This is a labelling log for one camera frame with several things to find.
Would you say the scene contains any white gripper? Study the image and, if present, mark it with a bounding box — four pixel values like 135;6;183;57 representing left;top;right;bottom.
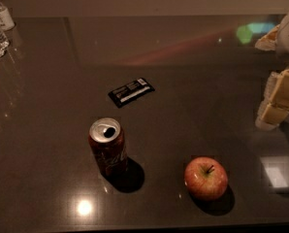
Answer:
255;12;289;131

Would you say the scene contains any red coke can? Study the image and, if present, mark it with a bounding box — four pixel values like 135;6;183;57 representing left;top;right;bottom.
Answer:
88;117;128;177

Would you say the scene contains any red apple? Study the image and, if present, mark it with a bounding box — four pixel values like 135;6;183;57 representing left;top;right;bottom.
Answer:
184;156;228;201

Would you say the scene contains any black snack bar wrapper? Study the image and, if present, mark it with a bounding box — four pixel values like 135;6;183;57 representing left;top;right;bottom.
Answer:
108;78;155;108

